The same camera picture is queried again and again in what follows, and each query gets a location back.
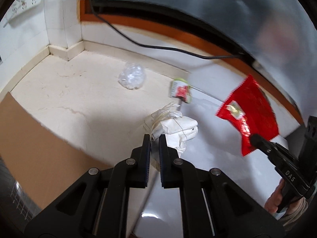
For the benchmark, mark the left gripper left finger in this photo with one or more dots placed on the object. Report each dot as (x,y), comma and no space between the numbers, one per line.
(140,170)

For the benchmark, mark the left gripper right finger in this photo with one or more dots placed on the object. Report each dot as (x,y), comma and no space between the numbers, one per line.
(166,162)

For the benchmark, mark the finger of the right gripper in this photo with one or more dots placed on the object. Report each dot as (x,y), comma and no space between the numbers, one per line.
(261,144)

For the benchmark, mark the white paper bag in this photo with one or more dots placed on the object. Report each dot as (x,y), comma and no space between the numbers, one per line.
(177,128)

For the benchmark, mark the red snack bag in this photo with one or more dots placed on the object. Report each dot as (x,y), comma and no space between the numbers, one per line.
(249,111)

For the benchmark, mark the person's right hand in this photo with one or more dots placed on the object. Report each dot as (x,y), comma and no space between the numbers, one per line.
(275,200)

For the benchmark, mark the small red green packet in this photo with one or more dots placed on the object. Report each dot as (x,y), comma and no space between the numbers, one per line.
(181,89)

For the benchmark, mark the brown cardboard sheet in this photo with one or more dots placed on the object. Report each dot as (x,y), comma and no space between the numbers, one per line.
(41,162)

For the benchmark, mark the crumpled clear plastic wrap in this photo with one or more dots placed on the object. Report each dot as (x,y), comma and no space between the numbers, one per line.
(132,77)

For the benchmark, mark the stainless steel sink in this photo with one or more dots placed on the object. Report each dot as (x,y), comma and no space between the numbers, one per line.
(17,208)

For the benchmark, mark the frosted plastic sheet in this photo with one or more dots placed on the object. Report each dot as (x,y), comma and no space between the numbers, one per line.
(278,33)

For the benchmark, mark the white wall power strip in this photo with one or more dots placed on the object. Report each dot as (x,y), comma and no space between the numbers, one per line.
(18,7)

